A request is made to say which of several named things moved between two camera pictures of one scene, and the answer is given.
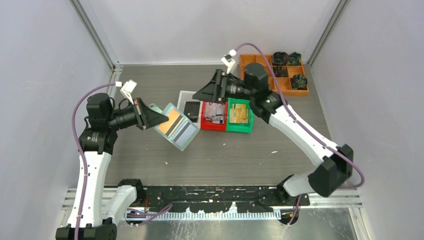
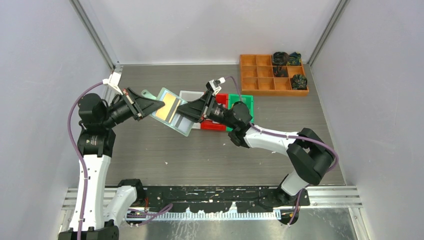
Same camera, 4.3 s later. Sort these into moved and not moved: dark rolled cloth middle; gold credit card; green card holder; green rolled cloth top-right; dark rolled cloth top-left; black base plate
Moved: green card holder; gold credit card
Not moved: black base plate; dark rolled cloth middle; green rolled cloth top-right; dark rolled cloth top-left
